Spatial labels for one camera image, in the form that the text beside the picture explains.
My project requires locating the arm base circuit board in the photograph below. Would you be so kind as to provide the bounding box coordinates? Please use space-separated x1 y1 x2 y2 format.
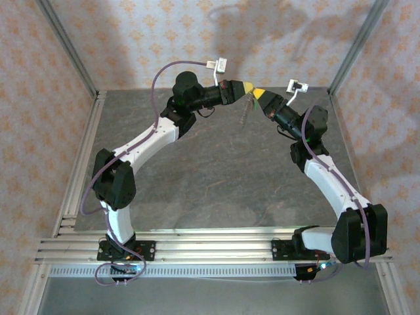
110 259 146 276
293 261 339 283

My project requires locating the grey metal shelf panel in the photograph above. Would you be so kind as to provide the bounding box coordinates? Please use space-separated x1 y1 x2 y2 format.
37 275 391 315

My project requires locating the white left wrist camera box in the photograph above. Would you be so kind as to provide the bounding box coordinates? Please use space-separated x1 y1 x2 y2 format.
205 57 230 87

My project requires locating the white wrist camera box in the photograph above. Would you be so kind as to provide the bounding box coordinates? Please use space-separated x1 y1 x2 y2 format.
205 57 230 87
285 78 311 106

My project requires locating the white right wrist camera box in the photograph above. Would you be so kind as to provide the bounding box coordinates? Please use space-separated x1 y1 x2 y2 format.
285 78 311 106

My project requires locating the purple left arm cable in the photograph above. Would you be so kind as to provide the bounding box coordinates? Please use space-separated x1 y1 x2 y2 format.
79 60 211 287

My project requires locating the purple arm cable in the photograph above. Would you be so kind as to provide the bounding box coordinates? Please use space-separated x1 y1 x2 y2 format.
300 104 373 285
79 60 211 287

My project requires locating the aluminium frame post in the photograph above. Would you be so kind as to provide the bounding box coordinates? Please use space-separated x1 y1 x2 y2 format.
327 0 390 96
34 0 99 98

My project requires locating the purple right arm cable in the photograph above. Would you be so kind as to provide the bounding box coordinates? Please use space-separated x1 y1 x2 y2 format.
300 104 373 285

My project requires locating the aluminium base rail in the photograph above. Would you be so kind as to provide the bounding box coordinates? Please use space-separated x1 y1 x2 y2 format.
34 226 394 265

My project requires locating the white slotted cable duct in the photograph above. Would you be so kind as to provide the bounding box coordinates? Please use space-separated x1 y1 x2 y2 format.
49 264 298 279

